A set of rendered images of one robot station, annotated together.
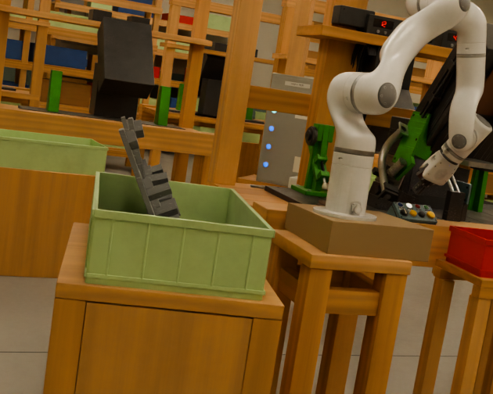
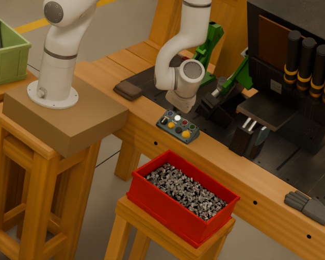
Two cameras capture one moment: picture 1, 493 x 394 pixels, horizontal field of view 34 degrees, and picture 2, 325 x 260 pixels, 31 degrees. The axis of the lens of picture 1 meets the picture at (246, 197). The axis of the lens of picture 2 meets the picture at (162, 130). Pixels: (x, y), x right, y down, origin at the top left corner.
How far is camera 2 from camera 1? 2.52 m
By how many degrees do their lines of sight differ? 50
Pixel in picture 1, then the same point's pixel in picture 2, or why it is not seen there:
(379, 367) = (31, 210)
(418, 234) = (59, 133)
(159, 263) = not seen: outside the picture
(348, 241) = (14, 112)
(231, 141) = (163, 11)
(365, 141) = (50, 44)
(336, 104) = not seen: hidden behind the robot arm
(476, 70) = (185, 18)
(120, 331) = not seen: outside the picture
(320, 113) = (236, 13)
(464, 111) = (161, 52)
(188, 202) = (10, 42)
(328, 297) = (3, 143)
